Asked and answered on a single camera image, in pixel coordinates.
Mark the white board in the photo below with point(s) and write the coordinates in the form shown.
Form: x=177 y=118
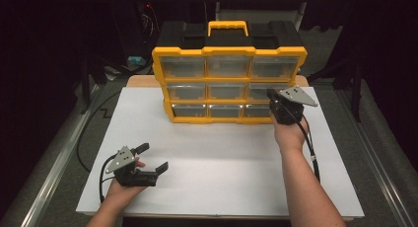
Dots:
x=203 y=144

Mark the grid of clear drawers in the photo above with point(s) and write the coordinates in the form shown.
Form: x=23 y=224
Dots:
x=184 y=67

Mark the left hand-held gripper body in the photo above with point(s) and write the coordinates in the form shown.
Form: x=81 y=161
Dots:
x=123 y=161

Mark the yellow black drawer organizer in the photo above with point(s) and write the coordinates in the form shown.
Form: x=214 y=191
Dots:
x=226 y=51

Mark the aluminium rail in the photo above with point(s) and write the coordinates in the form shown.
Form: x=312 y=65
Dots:
x=374 y=161
x=55 y=161

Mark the black stand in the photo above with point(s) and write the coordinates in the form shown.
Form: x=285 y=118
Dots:
x=87 y=85
x=356 y=89

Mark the person's right hand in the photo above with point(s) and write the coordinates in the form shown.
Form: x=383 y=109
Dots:
x=289 y=136

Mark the teal box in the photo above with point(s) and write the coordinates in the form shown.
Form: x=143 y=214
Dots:
x=136 y=60

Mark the person's left hand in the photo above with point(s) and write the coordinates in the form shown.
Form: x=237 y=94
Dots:
x=121 y=190

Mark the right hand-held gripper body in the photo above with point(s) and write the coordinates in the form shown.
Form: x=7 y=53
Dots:
x=289 y=105

